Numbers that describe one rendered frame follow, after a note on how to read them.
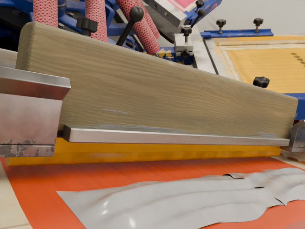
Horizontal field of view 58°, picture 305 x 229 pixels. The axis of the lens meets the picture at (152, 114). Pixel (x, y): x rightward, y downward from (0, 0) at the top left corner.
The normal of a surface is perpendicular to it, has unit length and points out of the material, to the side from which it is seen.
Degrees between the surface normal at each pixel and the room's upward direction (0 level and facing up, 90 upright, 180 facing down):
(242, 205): 2
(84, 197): 22
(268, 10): 90
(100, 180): 32
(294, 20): 90
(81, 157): 56
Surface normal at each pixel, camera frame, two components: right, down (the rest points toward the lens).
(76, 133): 0.62, 0.18
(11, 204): 0.20, -0.97
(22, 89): 0.29, 0.84
